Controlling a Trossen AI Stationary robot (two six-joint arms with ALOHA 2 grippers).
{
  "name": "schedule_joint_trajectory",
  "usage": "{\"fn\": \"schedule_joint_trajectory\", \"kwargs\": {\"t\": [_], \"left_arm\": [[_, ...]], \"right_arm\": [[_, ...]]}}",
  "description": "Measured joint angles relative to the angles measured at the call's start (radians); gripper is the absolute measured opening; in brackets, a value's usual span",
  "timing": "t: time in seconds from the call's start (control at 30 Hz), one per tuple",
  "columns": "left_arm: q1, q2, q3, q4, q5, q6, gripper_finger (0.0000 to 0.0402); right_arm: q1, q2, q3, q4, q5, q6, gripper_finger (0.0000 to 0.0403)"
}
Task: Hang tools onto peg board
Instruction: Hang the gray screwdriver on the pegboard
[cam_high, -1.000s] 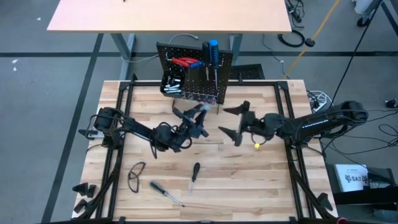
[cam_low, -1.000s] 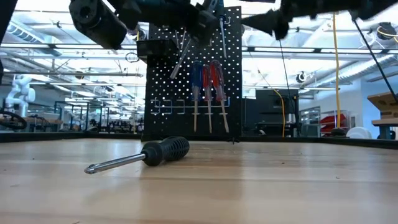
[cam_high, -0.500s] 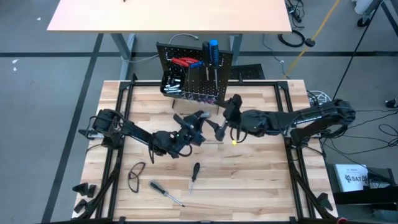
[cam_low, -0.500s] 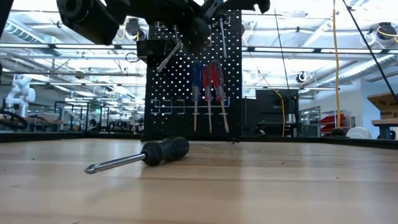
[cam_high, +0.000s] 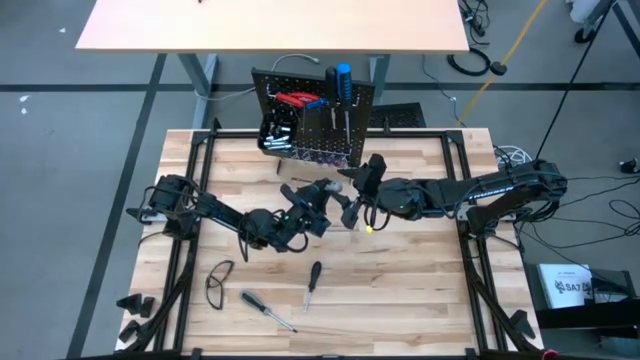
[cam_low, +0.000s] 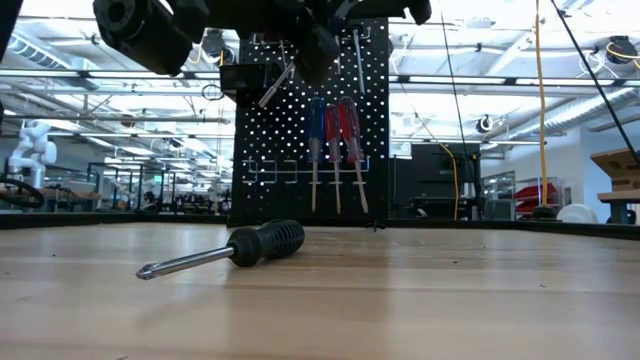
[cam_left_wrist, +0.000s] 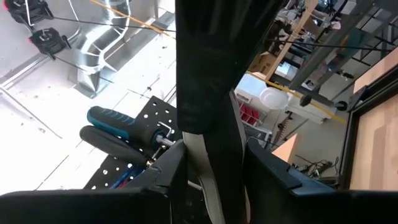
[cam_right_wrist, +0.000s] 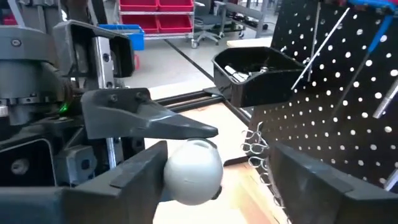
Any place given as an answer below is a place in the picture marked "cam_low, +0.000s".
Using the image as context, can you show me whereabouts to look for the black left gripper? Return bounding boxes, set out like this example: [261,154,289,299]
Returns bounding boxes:
[292,0,434,87]

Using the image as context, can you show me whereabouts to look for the large red-handled flathead screwdriver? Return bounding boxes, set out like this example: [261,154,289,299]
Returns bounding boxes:
[338,95,370,215]

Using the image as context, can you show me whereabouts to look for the black metal pegboard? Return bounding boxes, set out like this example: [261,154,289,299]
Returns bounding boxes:
[227,17,392,229]

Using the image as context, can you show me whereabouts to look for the black-handled Phillips screwdriver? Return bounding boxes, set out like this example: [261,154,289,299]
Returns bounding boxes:
[135,218,307,281]

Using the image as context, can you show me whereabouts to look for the black plastic pegboard bin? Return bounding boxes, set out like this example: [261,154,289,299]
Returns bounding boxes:
[219,62,284,106]

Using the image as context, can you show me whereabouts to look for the black cabinet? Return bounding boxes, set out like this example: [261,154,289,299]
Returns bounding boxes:
[390,142,482,220]

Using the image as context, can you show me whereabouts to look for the red storage bins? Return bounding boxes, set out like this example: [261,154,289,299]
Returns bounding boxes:
[513,182,560,215]

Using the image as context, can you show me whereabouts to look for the white round object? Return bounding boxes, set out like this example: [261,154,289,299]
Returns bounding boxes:
[556,203,600,225]

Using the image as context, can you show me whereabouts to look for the cardboard box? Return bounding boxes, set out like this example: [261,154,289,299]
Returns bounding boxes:
[590,147,640,192]

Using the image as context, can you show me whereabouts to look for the wooden side table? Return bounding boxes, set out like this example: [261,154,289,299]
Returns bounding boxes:
[597,189,640,225]

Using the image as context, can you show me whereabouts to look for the black ceiling cable reel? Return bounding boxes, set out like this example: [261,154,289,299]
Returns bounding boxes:
[593,34,640,69]
[201,28,236,66]

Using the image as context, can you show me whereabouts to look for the short chrome hook rail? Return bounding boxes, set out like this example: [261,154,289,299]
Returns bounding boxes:
[242,155,372,186]

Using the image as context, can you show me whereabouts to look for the thin yellow cable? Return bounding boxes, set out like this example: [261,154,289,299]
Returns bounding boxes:
[412,109,460,221]

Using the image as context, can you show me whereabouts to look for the yellow cord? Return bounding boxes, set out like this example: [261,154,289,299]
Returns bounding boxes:
[533,0,550,207]

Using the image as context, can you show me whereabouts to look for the black cord base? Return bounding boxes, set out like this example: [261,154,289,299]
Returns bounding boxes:
[530,204,559,220]

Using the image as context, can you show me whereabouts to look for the long black cable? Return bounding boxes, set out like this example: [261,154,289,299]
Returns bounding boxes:
[549,0,640,166]

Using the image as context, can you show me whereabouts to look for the black table frame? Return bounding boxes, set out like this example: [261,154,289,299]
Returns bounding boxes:
[0,210,640,240]

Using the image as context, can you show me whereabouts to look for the black cable loop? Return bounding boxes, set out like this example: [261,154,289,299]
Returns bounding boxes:
[0,176,47,210]

